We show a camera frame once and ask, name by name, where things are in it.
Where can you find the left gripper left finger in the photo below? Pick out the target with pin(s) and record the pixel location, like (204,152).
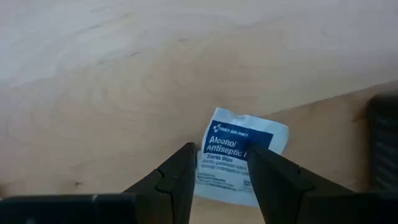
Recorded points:
(140,208)

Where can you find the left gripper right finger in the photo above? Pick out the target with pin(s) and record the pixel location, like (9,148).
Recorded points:
(311,205)

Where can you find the alcohol wipe packet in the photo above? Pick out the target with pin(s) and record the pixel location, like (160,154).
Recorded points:
(236,137)

